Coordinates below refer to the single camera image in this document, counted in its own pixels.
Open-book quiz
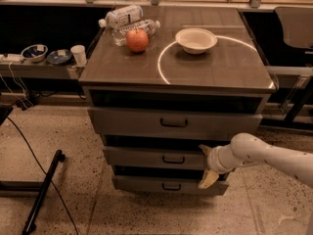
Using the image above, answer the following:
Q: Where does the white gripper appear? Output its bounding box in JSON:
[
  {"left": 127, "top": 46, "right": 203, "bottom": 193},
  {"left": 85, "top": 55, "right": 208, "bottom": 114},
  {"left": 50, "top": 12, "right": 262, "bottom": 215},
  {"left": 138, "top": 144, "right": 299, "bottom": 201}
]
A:
[{"left": 199, "top": 144, "right": 244, "bottom": 189}]

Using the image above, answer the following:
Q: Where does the grey drawer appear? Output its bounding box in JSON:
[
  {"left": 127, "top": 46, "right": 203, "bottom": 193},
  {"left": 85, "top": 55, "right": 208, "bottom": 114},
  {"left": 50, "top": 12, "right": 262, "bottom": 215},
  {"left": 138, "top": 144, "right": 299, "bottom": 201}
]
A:
[
  {"left": 112, "top": 175, "right": 229, "bottom": 196},
  {"left": 88, "top": 108, "right": 262, "bottom": 141},
  {"left": 104, "top": 146, "right": 205, "bottom": 170}
]

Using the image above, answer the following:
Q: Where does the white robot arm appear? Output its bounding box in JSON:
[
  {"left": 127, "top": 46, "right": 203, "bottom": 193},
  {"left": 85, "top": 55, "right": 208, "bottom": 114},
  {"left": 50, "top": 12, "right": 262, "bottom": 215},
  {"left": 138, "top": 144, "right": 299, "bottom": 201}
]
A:
[{"left": 199, "top": 133, "right": 313, "bottom": 189}]

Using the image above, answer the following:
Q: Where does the grey bottom drawer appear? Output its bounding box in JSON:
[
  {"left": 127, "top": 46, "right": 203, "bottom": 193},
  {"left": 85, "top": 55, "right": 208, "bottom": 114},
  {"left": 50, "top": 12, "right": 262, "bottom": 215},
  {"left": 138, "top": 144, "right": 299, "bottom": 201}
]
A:
[{"left": 112, "top": 175, "right": 229, "bottom": 196}]

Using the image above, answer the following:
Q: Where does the grey drawer cabinet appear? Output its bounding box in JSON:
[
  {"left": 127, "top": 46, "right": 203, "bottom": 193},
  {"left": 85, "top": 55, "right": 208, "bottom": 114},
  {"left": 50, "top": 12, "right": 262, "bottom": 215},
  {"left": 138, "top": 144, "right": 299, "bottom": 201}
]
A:
[{"left": 79, "top": 7, "right": 276, "bottom": 183}]

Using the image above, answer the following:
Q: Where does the grey top drawer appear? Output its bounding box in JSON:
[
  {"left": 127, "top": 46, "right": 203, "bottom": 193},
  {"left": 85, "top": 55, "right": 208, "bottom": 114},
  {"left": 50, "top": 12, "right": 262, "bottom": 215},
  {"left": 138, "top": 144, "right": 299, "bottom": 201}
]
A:
[{"left": 88, "top": 108, "right": 262, "bottom": 141}]

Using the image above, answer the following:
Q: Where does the white paper bowl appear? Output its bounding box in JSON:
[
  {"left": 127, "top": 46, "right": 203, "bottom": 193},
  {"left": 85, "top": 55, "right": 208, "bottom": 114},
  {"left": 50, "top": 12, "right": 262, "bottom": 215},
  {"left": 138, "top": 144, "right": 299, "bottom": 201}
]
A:
[{"left": 175, "top": 28, "right": 217, "bottom": 55}]

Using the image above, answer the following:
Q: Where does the red apple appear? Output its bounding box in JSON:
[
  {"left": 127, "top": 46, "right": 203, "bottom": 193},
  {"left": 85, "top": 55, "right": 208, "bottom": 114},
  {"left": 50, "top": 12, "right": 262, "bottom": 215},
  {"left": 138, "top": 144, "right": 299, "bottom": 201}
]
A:
[{"left": 126, "top": 29, "right": 149, "bottom": 53}]

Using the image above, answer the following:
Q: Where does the black floor stand leg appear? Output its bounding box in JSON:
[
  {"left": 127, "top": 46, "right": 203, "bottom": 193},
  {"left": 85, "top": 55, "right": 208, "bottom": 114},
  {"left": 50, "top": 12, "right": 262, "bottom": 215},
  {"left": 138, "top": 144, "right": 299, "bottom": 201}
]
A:
[{"left": 22, "top": 150, "right": 66, "bottom": 235}]

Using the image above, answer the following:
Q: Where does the clear plastic water bottle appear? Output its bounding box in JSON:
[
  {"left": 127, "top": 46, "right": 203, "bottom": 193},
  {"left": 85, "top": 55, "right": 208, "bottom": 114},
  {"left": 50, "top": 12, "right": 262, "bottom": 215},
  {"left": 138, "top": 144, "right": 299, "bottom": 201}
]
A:
[{"left": 112, "top": 19, "right": 160, "bottom": 46}]

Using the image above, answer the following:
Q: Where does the labelled plastic water bottle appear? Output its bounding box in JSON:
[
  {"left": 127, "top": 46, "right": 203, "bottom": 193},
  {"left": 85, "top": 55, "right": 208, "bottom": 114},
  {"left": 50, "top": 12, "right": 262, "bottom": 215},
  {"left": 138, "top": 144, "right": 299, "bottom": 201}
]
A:
[{"left": 98, "top": 5, "right": 143, "bottom": 29}]

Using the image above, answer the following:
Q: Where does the white paper cup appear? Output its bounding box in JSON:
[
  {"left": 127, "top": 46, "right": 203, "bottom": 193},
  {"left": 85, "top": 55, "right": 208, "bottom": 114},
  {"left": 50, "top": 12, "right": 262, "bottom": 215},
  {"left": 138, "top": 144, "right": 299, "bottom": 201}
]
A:
[{"left": 70, "top": 45, "right": 87, "bottom": 66}]

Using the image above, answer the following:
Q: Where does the dark blue bowl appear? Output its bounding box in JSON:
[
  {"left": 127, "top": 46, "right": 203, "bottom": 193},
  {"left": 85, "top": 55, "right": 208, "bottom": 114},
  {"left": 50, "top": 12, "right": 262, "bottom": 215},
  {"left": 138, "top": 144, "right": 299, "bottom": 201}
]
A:
[{"left": 47, "top": 49, "right": 72, "bottom": 65}]

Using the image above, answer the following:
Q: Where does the white power strip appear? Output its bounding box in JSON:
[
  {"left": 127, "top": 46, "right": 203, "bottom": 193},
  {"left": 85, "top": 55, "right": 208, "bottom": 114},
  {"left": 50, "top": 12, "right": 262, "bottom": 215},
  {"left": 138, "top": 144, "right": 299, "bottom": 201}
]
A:
[{"left": 0, "top": 54, "right": 23, "bottom": 63}]

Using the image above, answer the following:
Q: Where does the black floor cable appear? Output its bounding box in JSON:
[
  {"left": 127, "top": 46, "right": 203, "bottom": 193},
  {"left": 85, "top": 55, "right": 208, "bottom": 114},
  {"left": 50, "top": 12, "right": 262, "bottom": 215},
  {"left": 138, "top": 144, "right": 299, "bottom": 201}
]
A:
[{"left": 6, "top": 116, "right": 79, "bottom": 235}]

